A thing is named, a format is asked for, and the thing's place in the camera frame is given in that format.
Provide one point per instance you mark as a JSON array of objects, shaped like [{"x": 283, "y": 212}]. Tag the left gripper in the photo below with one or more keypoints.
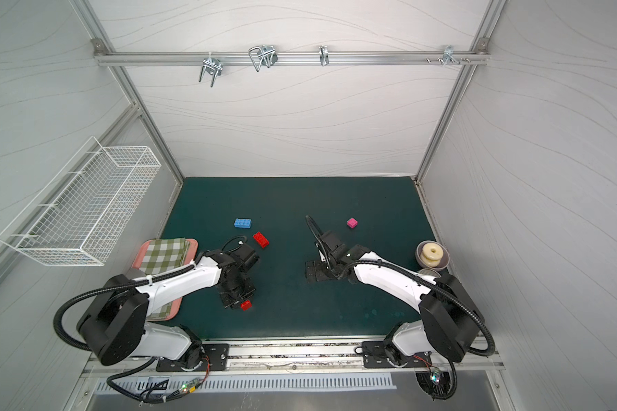
[{"x": 236, "y": 295}]

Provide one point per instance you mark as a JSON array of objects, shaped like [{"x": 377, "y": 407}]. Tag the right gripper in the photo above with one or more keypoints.
[{"x": 318, "y": 270}]

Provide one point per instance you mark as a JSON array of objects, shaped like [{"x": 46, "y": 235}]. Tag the red 2x2 lego brick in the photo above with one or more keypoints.
[{"x": 246, "y": 305}]

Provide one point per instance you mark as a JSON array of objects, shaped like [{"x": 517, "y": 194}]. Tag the red 2x4 lego brick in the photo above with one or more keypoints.
[{"x": 261, "y": 240}]

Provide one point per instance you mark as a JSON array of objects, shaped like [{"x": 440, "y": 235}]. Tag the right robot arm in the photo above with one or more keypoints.
[{"x": 449, "y": 325}]

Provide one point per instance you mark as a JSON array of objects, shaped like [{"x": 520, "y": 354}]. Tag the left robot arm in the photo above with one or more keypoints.
[{"x": 115, "y": 325}]

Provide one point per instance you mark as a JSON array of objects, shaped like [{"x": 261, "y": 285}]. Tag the magenta 2x2 lego brick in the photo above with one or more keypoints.
[{"x": 352, "y": 223}]

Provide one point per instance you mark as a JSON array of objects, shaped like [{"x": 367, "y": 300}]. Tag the light blue 2x4 lego brick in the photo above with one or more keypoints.
[{"x": 243, "y": 223}]

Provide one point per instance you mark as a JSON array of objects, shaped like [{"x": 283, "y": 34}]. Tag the pink tray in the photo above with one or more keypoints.
[{"x": 185, "y": 251}]

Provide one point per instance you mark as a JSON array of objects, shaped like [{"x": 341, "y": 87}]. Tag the green table mat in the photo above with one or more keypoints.
[{"x": 391, "y": 222}]

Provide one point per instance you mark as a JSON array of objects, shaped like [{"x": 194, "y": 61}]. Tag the green checkered cloth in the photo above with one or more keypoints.
[{"x": 164, "y": 254}]

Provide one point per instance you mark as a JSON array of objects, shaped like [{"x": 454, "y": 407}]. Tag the metal hook clamp middle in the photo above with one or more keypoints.
[{"x": 263, "y": 56}]

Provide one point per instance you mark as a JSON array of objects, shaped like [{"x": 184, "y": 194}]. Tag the metal hook clamp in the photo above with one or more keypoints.
[
  {"x": 211, "y": 68},
  {"x": 263, "y": 56}
]

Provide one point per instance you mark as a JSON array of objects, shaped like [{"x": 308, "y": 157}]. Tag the metal hook clamp left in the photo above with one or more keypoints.
[{"x": 211, "y": 68}]

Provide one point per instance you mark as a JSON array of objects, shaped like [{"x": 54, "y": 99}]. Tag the metal clamp right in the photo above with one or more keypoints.
[{"x": 448, "y": 57}]

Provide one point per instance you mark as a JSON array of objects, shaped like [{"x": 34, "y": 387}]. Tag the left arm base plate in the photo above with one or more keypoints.
[{"x": 211, "y": 357}]

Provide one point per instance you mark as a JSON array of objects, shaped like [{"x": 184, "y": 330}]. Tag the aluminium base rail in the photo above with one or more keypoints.
[{"x": 293, "y": 356}]

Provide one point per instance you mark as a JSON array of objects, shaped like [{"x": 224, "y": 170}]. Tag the white slotted cable duct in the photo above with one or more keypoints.
[{"x": 239, "y": 383}]

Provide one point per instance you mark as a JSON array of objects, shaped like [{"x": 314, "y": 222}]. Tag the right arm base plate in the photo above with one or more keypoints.
[{"x": 375, "y": 357}]

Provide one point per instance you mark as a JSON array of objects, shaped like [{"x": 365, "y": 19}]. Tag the bowl with cream ring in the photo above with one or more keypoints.
[{"x": 432, "y": 255}]

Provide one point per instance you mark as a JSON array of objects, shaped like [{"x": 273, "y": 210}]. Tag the white wire basket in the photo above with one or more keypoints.
[{"x": 79, "y": 216}]

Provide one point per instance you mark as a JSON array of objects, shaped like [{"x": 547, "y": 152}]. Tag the metal ring clamp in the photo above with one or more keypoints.
[{"x": 323, "y": 56}]

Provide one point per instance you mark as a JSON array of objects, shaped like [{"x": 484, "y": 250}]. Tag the aluminium crossbar rail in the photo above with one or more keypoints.
[{"x": 286, "y": 58}]

